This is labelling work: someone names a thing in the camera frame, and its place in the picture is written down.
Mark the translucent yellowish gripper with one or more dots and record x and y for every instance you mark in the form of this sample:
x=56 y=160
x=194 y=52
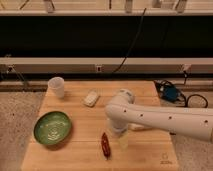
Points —
x=123 y=141

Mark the white wall outlet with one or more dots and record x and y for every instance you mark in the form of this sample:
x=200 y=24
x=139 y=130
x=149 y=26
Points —
x=99 y=69

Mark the red chili pepper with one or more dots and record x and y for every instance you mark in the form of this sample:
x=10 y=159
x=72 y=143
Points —
x=105 y=146

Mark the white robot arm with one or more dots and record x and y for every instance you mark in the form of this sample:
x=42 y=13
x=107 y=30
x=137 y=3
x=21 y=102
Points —
x=121 y=111

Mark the translucent plastic cup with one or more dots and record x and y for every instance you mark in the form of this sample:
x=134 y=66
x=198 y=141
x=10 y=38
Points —
x=56 y=85

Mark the blue device with cables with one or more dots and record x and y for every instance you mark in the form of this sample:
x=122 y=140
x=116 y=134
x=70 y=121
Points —
x=169 y=92

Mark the white plastic bottle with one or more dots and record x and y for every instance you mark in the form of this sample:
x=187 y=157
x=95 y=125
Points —
x=136 y=127

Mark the green bowl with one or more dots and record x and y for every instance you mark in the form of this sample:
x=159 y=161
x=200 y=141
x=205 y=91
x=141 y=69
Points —
x=52 y=128

